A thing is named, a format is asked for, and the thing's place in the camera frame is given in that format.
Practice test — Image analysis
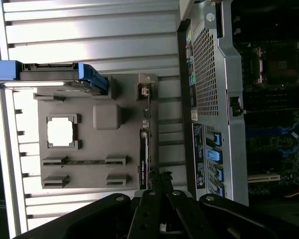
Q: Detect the open black PC case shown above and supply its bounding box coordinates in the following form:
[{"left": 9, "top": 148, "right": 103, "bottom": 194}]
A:
[{"left": 176, "top": 0, "right": 299, "bottom": 207}]

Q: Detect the hard disk drive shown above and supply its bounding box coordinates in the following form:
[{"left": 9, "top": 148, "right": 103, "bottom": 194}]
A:
[{"left": 0, "top": 59, "right": 109, "bottom": 97}]

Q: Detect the green motherboard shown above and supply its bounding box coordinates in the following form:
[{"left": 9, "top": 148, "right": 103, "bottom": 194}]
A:
[{"left": 233, "top": 39, "right": 299, "bottom": 200}]

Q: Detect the blue expansion slot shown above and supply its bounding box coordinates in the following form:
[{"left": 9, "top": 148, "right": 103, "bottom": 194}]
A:
[{"left": 246, "top": 124, "right": 299, "bottom": 136}]

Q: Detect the white expansion slot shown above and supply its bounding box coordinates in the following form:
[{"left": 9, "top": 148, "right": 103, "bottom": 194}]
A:
[{"left": 248, "top": 173, "right": 282, "bottom": 184}]

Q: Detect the silver CPU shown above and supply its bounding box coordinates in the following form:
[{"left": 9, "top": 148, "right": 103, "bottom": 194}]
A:
[{"left": 47, "top": 117, "right": 75, "bottom": 147}]

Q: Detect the CPU socket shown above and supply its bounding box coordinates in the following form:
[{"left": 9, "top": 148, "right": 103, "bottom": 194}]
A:
[{"left": 251, "top": 42, "right": 299, "bottom": 85}]

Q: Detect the grey plastic parts rack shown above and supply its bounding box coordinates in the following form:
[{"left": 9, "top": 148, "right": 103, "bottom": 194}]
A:
[{"left": 33, "top": 73, "right": 160, "bottom": 190}]

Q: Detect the green RAM stick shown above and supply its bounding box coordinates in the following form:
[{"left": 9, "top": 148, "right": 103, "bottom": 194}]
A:
[{"left": 43, "top": 159, "right": 125, "bottom": 166}]

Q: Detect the silver hard disk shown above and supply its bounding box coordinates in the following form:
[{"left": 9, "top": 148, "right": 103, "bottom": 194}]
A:
[{"left": 2, "top": 62, "right": 108, "bottom": 97}]

